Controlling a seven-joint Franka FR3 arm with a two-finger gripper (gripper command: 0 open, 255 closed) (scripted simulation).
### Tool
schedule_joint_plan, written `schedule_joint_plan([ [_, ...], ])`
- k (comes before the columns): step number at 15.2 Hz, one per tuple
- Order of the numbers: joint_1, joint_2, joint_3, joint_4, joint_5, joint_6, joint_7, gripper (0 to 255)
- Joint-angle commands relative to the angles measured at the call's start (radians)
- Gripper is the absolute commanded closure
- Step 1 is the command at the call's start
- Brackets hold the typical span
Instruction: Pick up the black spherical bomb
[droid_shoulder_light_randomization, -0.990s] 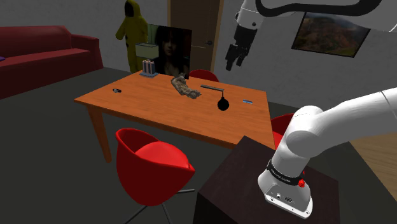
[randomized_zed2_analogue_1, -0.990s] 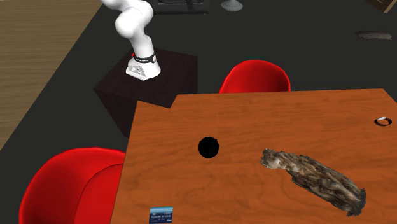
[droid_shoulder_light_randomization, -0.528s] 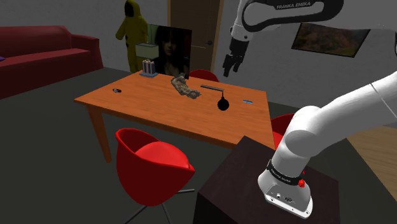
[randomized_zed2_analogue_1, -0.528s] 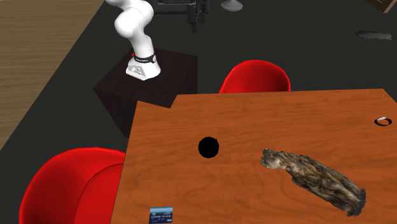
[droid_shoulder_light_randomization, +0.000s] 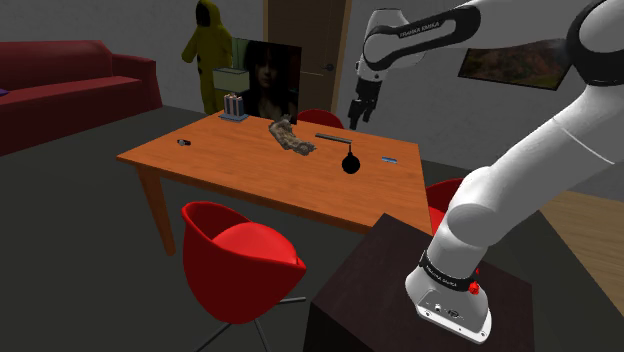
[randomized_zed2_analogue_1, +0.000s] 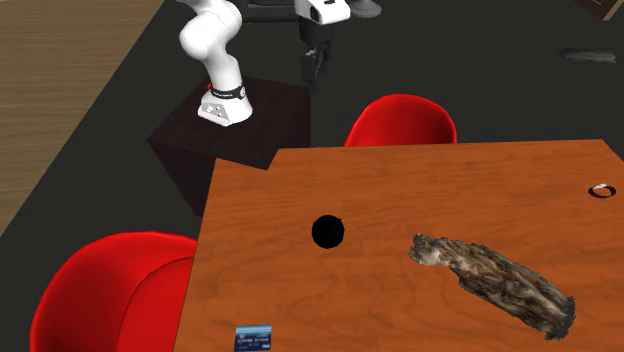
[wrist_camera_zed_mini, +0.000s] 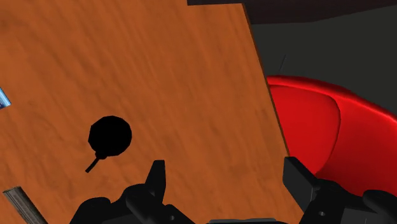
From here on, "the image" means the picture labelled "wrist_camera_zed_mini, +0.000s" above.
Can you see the black round object with stem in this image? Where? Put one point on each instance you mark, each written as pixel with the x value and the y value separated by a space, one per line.
pixel 110 136

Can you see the grey flat bar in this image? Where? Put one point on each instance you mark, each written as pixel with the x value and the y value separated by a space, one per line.
pixel 23 206

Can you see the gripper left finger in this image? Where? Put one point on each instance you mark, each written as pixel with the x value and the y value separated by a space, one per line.
pixel 149 198

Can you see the red chair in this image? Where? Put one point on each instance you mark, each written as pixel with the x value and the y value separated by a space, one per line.
pixel 328 130

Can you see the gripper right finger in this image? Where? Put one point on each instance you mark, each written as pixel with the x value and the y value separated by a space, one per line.
pixel 325 195

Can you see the blue object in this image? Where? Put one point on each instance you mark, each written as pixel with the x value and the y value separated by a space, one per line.
pixel 3 100

